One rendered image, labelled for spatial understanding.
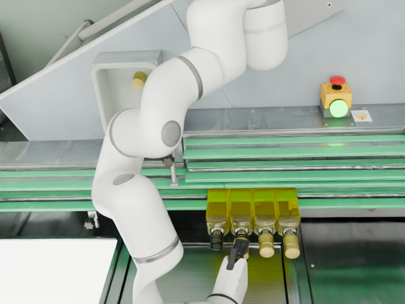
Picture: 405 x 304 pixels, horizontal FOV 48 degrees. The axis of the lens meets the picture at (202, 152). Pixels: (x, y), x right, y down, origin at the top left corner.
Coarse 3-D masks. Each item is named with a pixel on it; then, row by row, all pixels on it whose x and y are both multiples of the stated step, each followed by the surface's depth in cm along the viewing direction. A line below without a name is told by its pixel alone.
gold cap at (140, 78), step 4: (136, 72) 124; (140, 72) 123; (136, 76) 122; (140, 76) 122; (144, 76) 123; (132, 80) 121; (136, 80) 121; (140, 80) 120; (144, 80) 122; (132, 84) 121; (136, 84) 121; (140, 84) 121; (136, 88) 122; (140, 88) 122
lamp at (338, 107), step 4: (336, 100) 118; (340, 100) 118; (344, 100) 119; (332, 104) 118; (336, 104) 117; (340, 104) 117; (344, 104) 117; (332, 108) 118; (336, 108) 117; (340, 108) 117; (344, 108) 117; (332, 112) 118; (336, 112) 118; (340, 112) 118; (344, 112) 118; (336, 116) 119; (340, 116) 119
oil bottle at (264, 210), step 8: (256, 192) 118; (264, 192) 118; (272, 192) 118; (256, 200) 115; (264, 200) 115; (272, 200) 115; (256, 208) 113; (264, 208) 113; (272, 208) 112; (256, 216) 111; (264, 216) 110; (272, 216) 110; (256, 224) 110; (264, 224) 109; (272, 224) 109; (256, 232) 111; (272, 232) 110
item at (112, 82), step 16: (112, 64) 116; (128, 64) 115; (144, 64) 115; (96, 80) 118; (112, 80) 126; (128, 80) 126; (96, 96) 121; (112, 96) 129; (128, 96) 128; (112, 112) 130
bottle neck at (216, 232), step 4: (216, 228) 110; (212, 232) 110; (216, 232) 109; (220, 232) 109; (212, 236) 109; (216, 236) 108; (220, 236) 108; (212, 240) 107; (216, 240) 107; (220, 240) 107; (212, 244) 107; (216, 244) 109; (220, 244) 107; (212, 248) 107; (216, 248) 108; (220, 248) 107
